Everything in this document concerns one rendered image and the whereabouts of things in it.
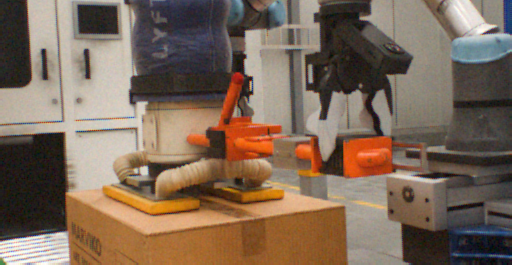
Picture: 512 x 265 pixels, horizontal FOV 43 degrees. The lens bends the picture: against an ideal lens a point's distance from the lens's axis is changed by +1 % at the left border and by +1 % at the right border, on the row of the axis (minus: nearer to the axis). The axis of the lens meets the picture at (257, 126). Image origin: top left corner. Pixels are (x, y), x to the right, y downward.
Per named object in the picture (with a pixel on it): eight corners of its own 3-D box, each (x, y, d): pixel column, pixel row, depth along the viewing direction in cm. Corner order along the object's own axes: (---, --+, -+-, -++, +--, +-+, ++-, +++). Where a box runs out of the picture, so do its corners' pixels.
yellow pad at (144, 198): (101, 193, 149) (100, 172, 149) (143, 189, 154) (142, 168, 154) (151, 215, 119) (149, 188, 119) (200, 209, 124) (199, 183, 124)
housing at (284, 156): (271, 167, 101) (269, 138, 101) (307, 163, 105) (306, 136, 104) (294, 171, 95) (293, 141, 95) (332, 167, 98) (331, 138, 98)
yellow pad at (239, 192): (178, 185, 158) (177, 165, 158) (215, 181, 163) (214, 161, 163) (242, 203, 128) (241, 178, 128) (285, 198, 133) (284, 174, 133)
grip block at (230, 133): (204, 158, 120) (203, 127, 120) (251, 154, 125) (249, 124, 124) (224, 162, 113) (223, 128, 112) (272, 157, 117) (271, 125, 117)
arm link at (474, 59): (445, 101, 130) (443, 33, 129) (460, 99, 141) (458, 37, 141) (509, 99, 124) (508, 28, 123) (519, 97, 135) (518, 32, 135)
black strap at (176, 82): (117, 95, 145) (116, 77, 144) (212, 92, 156) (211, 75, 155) (151, 93, 125) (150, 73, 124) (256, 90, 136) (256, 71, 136)
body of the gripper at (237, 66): (229, 98, 171) (227, 52, 170) (215, 98, 178) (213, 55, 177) (254, 97, 174) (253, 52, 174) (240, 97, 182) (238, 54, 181)
